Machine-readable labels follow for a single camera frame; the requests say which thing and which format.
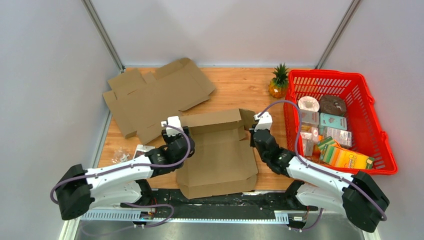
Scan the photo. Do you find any brown cardboard box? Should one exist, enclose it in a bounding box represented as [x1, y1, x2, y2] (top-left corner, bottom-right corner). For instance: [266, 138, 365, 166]
[176, 108, 259, 199]

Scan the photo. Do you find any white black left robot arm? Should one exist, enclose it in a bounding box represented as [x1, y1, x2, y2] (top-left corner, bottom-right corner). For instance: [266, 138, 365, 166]
[50, 126, 195, 220]

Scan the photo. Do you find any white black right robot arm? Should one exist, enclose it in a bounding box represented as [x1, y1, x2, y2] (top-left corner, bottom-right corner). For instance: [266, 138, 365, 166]
[249, 128, 390, 233]

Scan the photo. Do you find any green striped box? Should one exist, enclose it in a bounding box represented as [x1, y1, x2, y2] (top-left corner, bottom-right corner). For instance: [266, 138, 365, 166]
[316, 136, 340, 153]

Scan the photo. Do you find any yellow orange snack box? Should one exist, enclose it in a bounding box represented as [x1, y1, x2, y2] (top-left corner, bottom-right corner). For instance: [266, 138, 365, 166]
[319, 144, 375, 170]

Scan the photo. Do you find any flat cardboard box blank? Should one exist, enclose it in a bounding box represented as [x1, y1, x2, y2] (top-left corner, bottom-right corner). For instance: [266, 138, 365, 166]
[102, 57, 216, 144]

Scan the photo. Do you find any black star packet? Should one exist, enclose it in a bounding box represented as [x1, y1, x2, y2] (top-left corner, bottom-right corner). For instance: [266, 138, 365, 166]
[132, 144, 155, 160]

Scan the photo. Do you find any pink grey small carton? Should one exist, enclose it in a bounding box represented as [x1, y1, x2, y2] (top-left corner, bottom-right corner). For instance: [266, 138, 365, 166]
[300, 109, 320, 128]

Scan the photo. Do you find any clear bag of white parts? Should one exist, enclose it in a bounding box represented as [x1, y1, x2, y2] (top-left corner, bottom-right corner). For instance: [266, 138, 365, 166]
[111, 147, 132, 164]

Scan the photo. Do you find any teal small carton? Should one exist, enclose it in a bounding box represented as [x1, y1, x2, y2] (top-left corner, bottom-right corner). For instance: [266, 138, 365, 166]
[318, 112, 348, 131]

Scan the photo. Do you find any red plastic basket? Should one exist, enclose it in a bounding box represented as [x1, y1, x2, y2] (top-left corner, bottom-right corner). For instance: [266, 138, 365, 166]
[285, 69, 398, 175]

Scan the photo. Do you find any grey patterned carton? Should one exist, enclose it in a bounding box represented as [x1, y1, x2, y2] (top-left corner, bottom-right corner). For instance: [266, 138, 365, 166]
[323, 127, 353, 149]

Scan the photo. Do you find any small pineapple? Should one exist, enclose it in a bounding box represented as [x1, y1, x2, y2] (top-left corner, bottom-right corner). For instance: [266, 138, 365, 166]
[268, 63, 289, 99]

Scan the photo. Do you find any brown chocolate donut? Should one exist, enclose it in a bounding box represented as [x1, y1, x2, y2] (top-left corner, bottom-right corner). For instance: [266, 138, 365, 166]
[319, 95, 347, 117]

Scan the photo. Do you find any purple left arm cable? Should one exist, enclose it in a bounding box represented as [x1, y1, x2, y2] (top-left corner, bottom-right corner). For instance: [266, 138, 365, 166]
[49, 124, 193, 229]

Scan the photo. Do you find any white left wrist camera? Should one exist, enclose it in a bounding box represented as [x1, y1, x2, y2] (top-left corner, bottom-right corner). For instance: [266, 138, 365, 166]
[160, 116, 183, 137]

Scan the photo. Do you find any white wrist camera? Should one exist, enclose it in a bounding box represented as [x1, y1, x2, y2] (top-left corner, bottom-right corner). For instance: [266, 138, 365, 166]
[160, 116, 183, 137]
[253, 111, 273, 132]

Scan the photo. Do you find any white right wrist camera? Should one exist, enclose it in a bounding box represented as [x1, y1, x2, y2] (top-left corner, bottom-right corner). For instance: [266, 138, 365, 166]
[253, 111, 273, 132]

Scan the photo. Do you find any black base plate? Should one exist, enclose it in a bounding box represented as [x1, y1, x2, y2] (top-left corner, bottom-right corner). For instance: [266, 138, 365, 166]
[135, 188, 317, 228]

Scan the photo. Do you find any grey slotted cable duct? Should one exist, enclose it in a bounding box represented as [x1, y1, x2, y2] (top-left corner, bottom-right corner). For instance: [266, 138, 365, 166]
[80, 210, 290, 224]

